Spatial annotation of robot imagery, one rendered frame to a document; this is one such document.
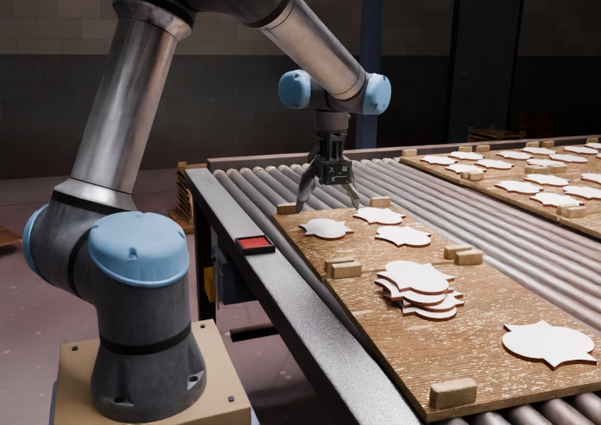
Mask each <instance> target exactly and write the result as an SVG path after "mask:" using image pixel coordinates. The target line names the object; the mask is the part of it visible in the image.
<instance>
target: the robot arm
mask: <svg viewBox="0 0 601 425"><path fill-rule="evenodd" d="M112 6H113V8H114V10H115V12H116V14H117V16H118V19H119V21H118V24H117V27H116V30H115V33H114V38H113V41H112V44H111V46H110V50H109V53H108V56H107V59H106V64H105V67H104V70H103V72H102V75H101V79H100V82H99V84H98V87H97V93H96V96H95V98H94V101H93V104H92V108H91V110H90V113H89V118H88V121H87V124H86V127H85V130H84V133H83V136H82V139H81V142H80V146H79V150H78V153H77V156H76V158H75V161H74V165H73V168H72V172H71V175H70V178H69V179H68V180H67V181H65V182H64V183H61V184H59V185H57V186H56V187H54V190H53V193H52V196H51V199H50V201H49V203H48V204H46V205H44V206H43V207H42V208H41V209H40V210H37V211H36V212H35V213H34V214H33V215H32V216H31V217H30V219H29V221H28V223H27V224H26V226H25V228H24V232H23V236H22V250H23V254H24V257H25V259H26V261H27V263H28V265H29V266H30V268H31V269H32V270H33V271H34V272H35V273H36V274H37V275H39V276H40V277H41V278H42V279H43V280H44V281H46V282H47V283H49V284H50V285H52V286H54V287H57V288H61V289H63V290H65V291H66V292H68V293H71V294H72V295H74V296H76V297H78V298H80V299H82V300H83V301H85V302H88V303H90V304H92V305H94V306H95V308H96V310H97V323H98V332H99V340H100V345H99V348H98V352H97V358H96V361H95V365H94V369H93V372H92V376H91V380H90V392H91V399H92V403H93V405H94V407H95V409H96V410H97V411H98V412H99V413H100V414H101V415H103V416H104V417H106V418H107V419H110V420H112V421H118V422H122V423H131V424H140V423H149V422H154V421H161V420H164V419H167V418H170V417H173V416H174V415H176V414H178V413H180V412H183V411H185V410H186V409H188V408H189V407H191V406H192V405H193V404H195V403H196V402H197V401H198V400H199V398H200V397H201V396H202V394H203V393H204V391H205V388H206V385H207V366H206V362H205V359H204V357H203V355H202V353H201V350H200V349H199V346H198V343H197V341H196V339H195V336H194V335H193V333H192V331H191V321H190V284H189V265H190V255H189V252H188V249H187V244H186V237H185V234H184V231H183V230H182V229H181V227H180V226H179V225H178V224H177V223H175V222H174V221H173V220H172V219H170V218H168V217H164V216H161V215H158V214H155V213H149V212H148V213H146V214H142V213H141V212H139V211H138V209H137V208H136V206H135V204H134V202H133V200H132V199H131V192H132V189H133V185H134V183H135V180H136V177H137V173H138V171H139V168H140V162H141V159H142V156H143V153H144V150H145V147H146V144H147V141H148V136H149V133H150V130H151V126H152V123H153V121H154V118H155V114H156V111H157V106H158V103H159V100H160V97H161V94H162V91H163V88H164V85H165V80H166V76H167V74H168V71H169V68H170V64H171V62H172V59H173V55H174V50H175V48H176V44H177V42H178V41H179V40H181V39H184V38H187V37H188V36H189V35H190V34H191V32H192V28H193V25H194V22H195V19H196V16H197V13H201V12H218V13H225V14H228V15H230V16H232V17H234V18H236V19H238V20H239V21H240V22H241V23H243V24H244V25H245V26H246V27H248V28H250V29H254V30H258V29H260V30H261V31H262V32H263V33H264V34H265V35H266V36H268V37H269V38H270V39H271V40H272V41H273V42H274V43H275V44H276V45H277V46H279V47H280V48H281V49H282V50H283V51H284V52H285V53H286V54H287V55H288V56H289V57H290V58H291V59H292V60H293V61H294V62H295V63H296V64H297V65H299V66H300V67H301V68H302V69H303V70H295V71H292V72H287V73H286V74H284V75H283V76H282V78H281V79H280V81H279V84H278V95H279V98H280V100H281V101H282V103H283V104H284V105H285V106H287V107H289V108H292V109H294V108H297V109H302V108H304V107H308V108H315V128H316V136H317V137H320V138H324V140H320V141H319V142H318V144H317V145H316V146H315V147H314V148H313V149H312V150H311V151H310V153H309V154H308V155H307V158H308V164H309V166H308V167H307V168H306V169H305V170H304V172H303V173H302V176H301V179H300V185H299V189H298V194H297V199H296V206H295V208H296V214H299V213H300V211H301V209H302V208H303V203H304V202H307V201H308V199H309V197H310V194H311V192H312V191H313V190H314V189H315V188H316V179H314V178H315V175H316V176H317V177H318V182H319V183H320V184H321V185H323V184H324V185H337V184H340V185H341V186H342V187H343V188H344V189H345V190H346V191H347V195H348V196H349V197H350V198H351V204H352V205H353V206H354V207H355V208H356V210H357V211H358V210H359V207H360V196H359V194H358V190H357V187H356V185H355V181H354V174H353V171H352V161H351V160H350V159H349V158H347V157H345V156H344V155H343V142H344V141H346V137H347V130H346V129H347V128H348V119H351V116H350V115H349V112H350V113H358V114H364V115H380V114H382V113H383V112H384V111H385V110H386V109H387V107H388V105H389V101H390V98H391V85H390V82H389V80H388V79H387V78H386V77H385V76H384V75H378V74H375V73H373V74H369V73H367V72H366V71H365V70H364V69H363V68H362V67H361V66H360V64H359V63H358V62H357V61H356V60H355V59H354V58H353V57H352V55H351V54H350V53H349V52H348V51H347V50H346V49H345V47H344V46H343V45H342V44H341V43H340V42H339V40H338V39H337V38H336V37H335V36H334V35H333V34H332V32H331V31H330V30H329V29H328V28H327V27H326V26H325V24H324V23H323V22H322V21H321V20H320V19H319V18H318V17H317V16H316V15H315V14H314V13H313V12H312V11H311V10H310V8H309V7H308V6H307V5H306V4H305V3H304V2H303V0H113V2H112Z"/></svg>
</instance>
